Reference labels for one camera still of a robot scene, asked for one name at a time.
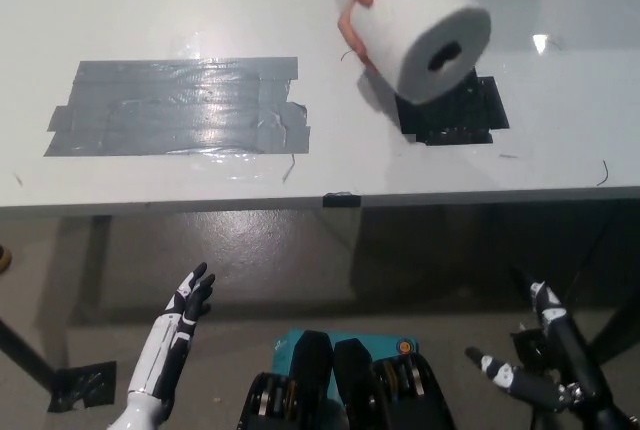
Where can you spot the person's bare hand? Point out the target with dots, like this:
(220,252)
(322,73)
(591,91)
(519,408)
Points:
(356,32)

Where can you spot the black tape square patch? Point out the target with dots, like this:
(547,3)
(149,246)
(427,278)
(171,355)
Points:
(470,115)

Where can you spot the grey table leg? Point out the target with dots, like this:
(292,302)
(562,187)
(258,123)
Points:
(97,260)

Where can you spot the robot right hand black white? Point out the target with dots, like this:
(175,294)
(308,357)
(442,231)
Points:
(555,350)

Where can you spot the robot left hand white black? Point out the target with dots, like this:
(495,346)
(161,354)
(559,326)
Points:
(165,345)

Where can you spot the black stand leg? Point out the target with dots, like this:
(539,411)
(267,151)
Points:
(25,355)

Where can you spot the black floor tape patch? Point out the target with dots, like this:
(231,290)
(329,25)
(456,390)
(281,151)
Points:
(525,345)
(80,385)

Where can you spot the small black tape strip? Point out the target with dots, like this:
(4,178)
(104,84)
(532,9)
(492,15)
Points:
(341,200)

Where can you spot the white toilet paper roll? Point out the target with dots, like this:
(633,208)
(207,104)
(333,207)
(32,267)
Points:
(400,15)

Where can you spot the grey duct tape patch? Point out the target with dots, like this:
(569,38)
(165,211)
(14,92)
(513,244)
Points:
(175,110)

